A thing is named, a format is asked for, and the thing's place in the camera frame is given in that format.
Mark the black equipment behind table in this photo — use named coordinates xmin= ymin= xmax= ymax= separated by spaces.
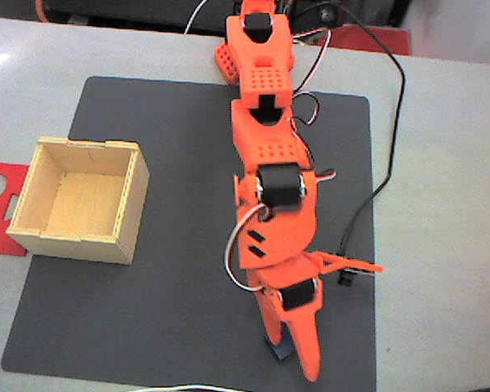
xmin=44 ymin=0 xmax=238 ymax=33

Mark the black cable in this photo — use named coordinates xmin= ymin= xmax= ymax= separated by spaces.
xmin=293 ymin=0 xmax=407 ymax=287

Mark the white cable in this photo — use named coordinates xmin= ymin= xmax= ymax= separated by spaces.
xmin=126 ymin=382 xmax=250 ymax=392

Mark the red cutout sheet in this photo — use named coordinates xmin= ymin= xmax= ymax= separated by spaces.
xmin=0 ymin=161 xmax=29 ymax=257

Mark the orange cable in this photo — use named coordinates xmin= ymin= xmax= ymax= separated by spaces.
xmin=34 ymin=0 xmax=52 ymax=24

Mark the blue cube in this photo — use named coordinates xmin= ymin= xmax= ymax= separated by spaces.
xmin=262 ymin=334 xmax=295 ymax=363

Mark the wooden box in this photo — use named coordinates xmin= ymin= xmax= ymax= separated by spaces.
xmin=6 ymin=136 xmax=151 ymax=265

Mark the red flat plate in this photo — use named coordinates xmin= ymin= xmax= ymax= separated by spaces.
xmin=305 ymin=24 xmax=412 ymax=56

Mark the orange camera mount bracket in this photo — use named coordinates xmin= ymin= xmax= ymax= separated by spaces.
xmin=314 ymin=251 xmax=385 ymax=287

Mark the dark grey mat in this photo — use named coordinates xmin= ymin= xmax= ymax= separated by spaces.
xmin=1 ymin=75 xmax=377 ymax=392

